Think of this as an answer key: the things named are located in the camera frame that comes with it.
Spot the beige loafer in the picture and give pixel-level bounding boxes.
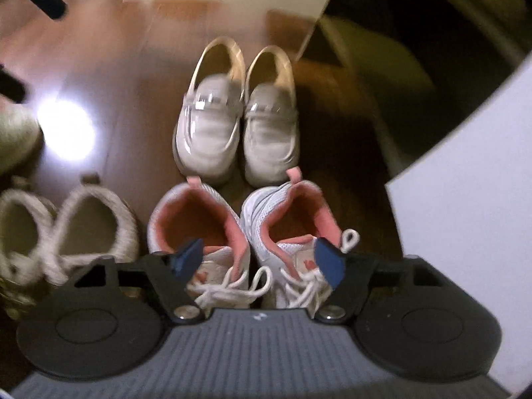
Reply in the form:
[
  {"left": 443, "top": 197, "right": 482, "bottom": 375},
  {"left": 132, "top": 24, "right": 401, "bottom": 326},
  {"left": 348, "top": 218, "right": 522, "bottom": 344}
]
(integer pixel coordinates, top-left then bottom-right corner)
[
  {"left": 172, "top": 37, "right": 247, "bottom": 184},
  {"left": 243, "top": 45, "right": 301, "bottom": 187}
]

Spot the white pink sneaker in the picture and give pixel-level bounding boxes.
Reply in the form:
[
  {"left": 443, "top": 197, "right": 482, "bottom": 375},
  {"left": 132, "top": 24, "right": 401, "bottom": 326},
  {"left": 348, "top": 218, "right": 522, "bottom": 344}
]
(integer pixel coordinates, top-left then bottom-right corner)
[
  {"left": 147, "top": 176, "right": 274, "bottom": 309},
  {"left": 240, "top": 166, "right": 360, "bottom": 313}
]

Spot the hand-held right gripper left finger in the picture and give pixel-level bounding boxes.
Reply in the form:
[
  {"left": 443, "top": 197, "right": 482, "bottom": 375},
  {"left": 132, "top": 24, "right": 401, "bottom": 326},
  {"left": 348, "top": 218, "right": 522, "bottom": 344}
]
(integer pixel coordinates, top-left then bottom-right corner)
[{"left": 75, "top": 238, "right": 205, "bottom": 324}]

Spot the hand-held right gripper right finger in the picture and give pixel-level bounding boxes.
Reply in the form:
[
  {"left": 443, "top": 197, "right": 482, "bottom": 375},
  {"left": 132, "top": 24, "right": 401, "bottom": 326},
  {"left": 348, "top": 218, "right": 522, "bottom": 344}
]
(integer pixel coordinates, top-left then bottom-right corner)
[{"left": 315, "top": 237, "right": 448, "bottom": 323}]

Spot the shoe cabinet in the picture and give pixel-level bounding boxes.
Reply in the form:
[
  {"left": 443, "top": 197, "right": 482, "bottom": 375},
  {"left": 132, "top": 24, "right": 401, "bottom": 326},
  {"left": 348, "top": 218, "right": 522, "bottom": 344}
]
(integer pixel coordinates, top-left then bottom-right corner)
[{"left": 296, "top": 0, "right": 532, "bottom": 171}]

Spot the beige fabric slipper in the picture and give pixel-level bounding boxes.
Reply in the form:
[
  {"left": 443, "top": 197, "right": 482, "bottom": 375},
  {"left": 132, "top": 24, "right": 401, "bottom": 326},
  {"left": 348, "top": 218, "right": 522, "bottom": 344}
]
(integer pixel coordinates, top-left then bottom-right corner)
[{"left": 0, "top": 105, "right": 43, "bottom": 176}]

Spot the fur-lined brown shoe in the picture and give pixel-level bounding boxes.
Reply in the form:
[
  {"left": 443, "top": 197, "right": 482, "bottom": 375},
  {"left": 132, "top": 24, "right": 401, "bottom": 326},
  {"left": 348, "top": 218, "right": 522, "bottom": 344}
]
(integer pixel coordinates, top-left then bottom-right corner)
[
  {"left": 0, "top": 188, "right": 60, "bottom": 289},
  {"left": 41, "top": 174, "right": 141, "bottom": 287}
]

